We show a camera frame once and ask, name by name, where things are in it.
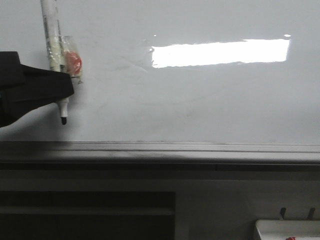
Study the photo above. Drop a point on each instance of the dark vent panel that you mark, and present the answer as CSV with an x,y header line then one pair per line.
x,y
87,215

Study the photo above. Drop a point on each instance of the right metal hook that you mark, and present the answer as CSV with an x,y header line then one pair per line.
x,y
311,214

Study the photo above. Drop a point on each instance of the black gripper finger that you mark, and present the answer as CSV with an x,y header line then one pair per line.
x,y
24,88

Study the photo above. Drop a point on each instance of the white tray with red item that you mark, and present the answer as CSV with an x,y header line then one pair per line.
x,y
287,230

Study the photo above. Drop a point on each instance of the white whiteboard with frame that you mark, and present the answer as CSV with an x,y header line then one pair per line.
x,y
183,81

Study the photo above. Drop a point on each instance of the metal hook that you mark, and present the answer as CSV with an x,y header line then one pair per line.
x,y
311,214
282,213

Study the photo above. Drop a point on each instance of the red magnet taped to marker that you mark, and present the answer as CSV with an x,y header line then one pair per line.
x,y
72,59

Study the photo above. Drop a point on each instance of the white black-tipped whiteboard marker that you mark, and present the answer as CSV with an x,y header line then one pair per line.
x,y
53,37

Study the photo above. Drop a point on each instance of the left metal hook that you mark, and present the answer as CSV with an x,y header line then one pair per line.
x,y
282,213

